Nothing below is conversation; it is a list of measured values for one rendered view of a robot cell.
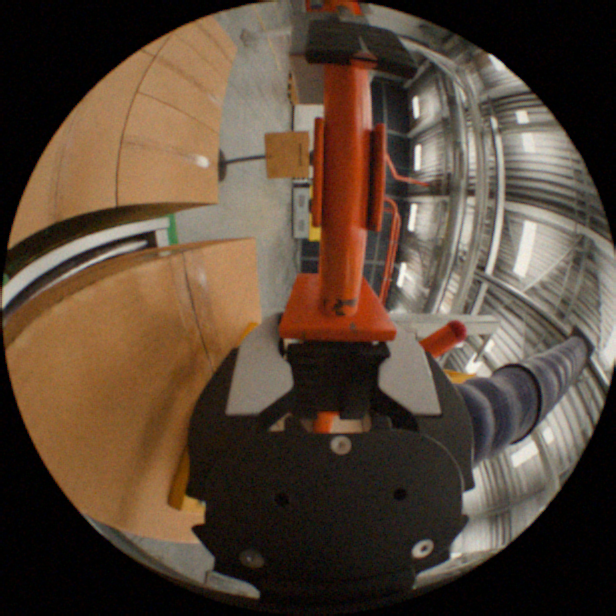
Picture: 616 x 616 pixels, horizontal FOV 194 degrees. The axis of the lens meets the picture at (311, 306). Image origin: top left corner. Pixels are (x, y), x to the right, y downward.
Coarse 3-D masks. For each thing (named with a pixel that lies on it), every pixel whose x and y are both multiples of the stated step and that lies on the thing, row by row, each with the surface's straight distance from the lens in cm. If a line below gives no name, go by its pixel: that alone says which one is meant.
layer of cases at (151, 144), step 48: (144, 48) 92; (192, 48) 116; (96, 96) 71; (144, 96) 80; (192, 96) 102; (96, 144) 64; (144, 144) 73; (192, 144) 93; (48, 192) 56; (96, 192) 59; (144, 192) 69; (192, 192) 87; (48, 240) 74
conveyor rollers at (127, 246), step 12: (132, 240) 63; (144, 240) 65; (96, 252) 57; (108, 252) 58; (120, 252) 60; (132, 252) 63; (72, 264) 54; (84, 264) 55; (48, 276) 53; (60, 276) 53; (36, 288) 52; (24, 300) 52; (12, 312) 52
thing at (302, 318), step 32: (288, 320) 9; (320, 320) 9; (352, 320) 9; (384, 320) 10; (288, 352) 8; (320, 352) 8; (352, 352) 9; (384, 352) 9; (320, 384) 10; (352, 384) 10; (352, 416) 13
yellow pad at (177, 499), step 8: (184, 456) 20; (184, 464) 20; (184, 472) 20; (176, 480) 20; (184, 480) 20; (176, 488) 20; (184, 488) 20; (168, 496) 21; (176, 496) 20; (184, 496) 20; (168, 504) 21; (176, 504) 20; (184, 504) 20; (192, 504) 21; (200, 504) 22; (184, 512) 21; (192, 512) 22; (200, 512) 23
